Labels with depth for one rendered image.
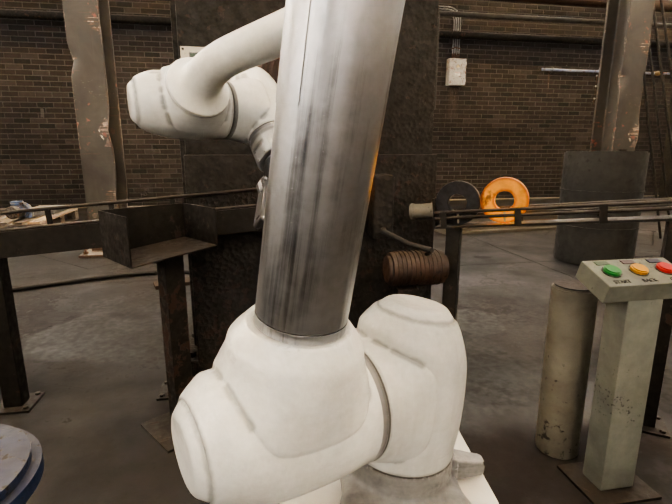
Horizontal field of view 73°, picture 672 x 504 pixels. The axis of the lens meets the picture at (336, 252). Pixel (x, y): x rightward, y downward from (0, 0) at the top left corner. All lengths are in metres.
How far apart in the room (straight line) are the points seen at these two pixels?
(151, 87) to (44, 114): 7.51
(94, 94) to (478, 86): 6.28
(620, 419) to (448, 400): 0.86
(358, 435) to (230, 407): 0.15
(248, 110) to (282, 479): 0.60
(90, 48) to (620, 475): 4.24
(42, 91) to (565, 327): 7.80
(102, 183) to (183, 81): 3.60
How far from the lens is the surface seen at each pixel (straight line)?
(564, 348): 1.45
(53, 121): 8.26
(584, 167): 3.98
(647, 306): 1.34
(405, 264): 1.61
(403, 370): 0.57
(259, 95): 0.88
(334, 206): 0.41
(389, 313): 0.60
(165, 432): 1.66
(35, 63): 8.39
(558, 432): 1.56
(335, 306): 0.45
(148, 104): 0.81
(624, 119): 5.59
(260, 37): 0.70
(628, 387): 1.40
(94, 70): 4.38
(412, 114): 1.90
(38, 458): 0.92
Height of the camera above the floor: 0.89
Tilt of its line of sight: 13 degrees down
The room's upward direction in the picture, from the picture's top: straight up
